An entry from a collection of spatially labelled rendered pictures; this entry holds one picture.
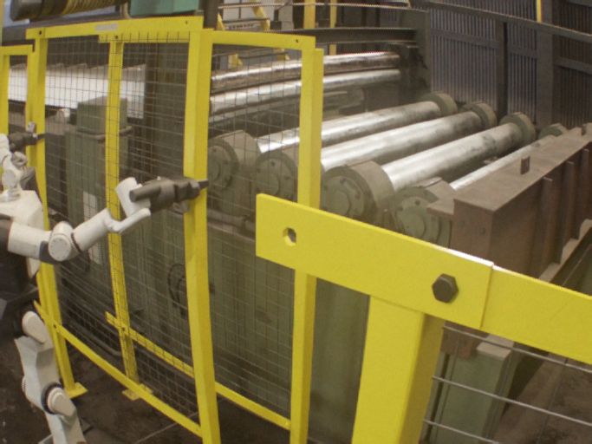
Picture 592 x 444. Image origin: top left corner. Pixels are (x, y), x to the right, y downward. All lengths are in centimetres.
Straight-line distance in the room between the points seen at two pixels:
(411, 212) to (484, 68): 968
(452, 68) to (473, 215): 1022
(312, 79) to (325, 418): 166
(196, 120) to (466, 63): 1056
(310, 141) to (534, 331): 175
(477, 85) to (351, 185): 966
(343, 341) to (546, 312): 250
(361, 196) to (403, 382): 220
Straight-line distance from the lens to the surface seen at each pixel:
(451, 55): 1247
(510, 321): 49
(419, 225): 259
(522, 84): 1191
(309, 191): 222
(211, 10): 338
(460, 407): 278
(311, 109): 215
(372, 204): 274
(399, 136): 366
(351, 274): 54
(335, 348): 299
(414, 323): 53
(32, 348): 235
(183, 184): 196
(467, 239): 236
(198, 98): 195
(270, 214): 57
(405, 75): 492
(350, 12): 589
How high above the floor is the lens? 204
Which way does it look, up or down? 21 degrees down
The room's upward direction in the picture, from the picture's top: 2 degrees clockwise
